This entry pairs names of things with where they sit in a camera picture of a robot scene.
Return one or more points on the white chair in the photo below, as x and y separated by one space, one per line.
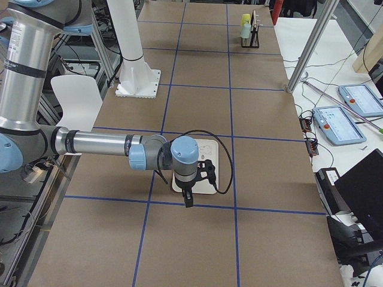
81 101

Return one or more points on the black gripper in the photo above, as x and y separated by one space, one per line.
186 186

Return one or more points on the wooden rack handle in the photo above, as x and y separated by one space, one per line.
254 20

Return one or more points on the small circuit board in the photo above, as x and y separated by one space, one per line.
309 137

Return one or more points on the black box with label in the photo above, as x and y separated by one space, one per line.
326 178

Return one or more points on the near blue teach pendant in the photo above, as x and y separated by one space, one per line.
337 126

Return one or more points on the blue teach pendant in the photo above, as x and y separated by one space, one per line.
361 99
337 126

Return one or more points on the light green cup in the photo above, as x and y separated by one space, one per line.
246 31

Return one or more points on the far blue teach pendant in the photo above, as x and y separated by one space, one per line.
361 99

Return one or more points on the yellow cup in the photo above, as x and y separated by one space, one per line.
245 19

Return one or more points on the black wire cup rack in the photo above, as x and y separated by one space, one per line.
252 41

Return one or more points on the black laptop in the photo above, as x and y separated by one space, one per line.
361 188

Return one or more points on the aluminium frame post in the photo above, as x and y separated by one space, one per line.
311 43

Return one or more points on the cream rabbit tray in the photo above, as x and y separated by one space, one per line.
208 150

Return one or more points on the pink striped rod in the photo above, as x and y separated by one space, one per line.
356 114

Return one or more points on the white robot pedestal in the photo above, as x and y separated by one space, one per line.
136 78

